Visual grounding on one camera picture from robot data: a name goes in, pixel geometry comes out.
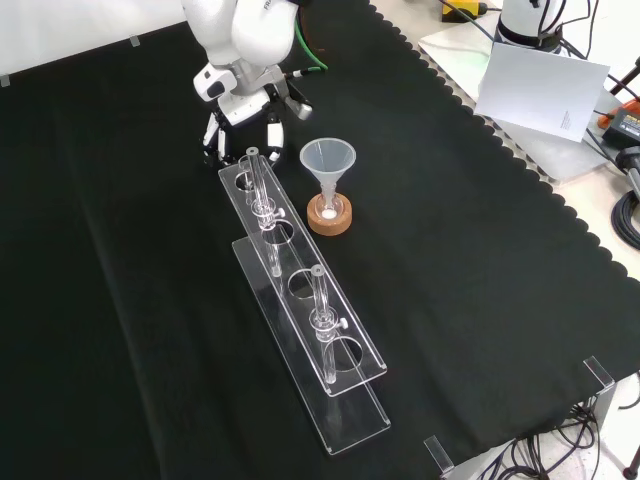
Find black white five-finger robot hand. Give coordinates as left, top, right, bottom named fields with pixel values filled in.
left=201, top=82, right=315, bottom=169

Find translucent plastic funnel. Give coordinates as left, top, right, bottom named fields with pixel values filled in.
left=298, top=138, right=357, bottom=201

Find clear acrylic funnel stand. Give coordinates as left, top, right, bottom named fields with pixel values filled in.
left=217, top=146, right=392, bottom=458

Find round-bottom glass flask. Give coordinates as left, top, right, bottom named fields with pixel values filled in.
left=317, top=183, right=344, bottom=222

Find black bench cloth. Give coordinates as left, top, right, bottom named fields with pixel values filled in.
left=0, top=0, right=640, bottom=480

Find yellow stop button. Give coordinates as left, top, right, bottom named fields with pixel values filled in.
left=438, top=0, right=490, bottom=24

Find white paper card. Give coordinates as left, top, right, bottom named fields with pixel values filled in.
left=472, top=41, right=612, bottom=144

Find pale board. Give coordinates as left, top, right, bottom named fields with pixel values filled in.
left=417, top=17, right=621, bottom=184

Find black and yellow device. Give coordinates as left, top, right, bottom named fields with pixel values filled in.
left=601, top=99, right=640, bottom=147

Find black tripod part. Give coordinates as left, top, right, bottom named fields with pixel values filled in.
left=615, top=146, right=640, bottom=194

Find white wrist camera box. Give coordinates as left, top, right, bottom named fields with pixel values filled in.
left=193, top=66, right=237, bottom=104

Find green cable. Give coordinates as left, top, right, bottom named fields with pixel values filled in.
left=295, top=17, right=330, bottom=71

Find cork ring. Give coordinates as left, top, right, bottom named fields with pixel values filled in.
left=305, top=192, right=355, bottom=237

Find coiled black cables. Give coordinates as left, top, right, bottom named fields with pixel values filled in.
left=610, top=189, right=640, bottom=247

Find black cable bundle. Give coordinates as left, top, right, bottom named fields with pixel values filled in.
left=494, top=399, right=640, bottom=480

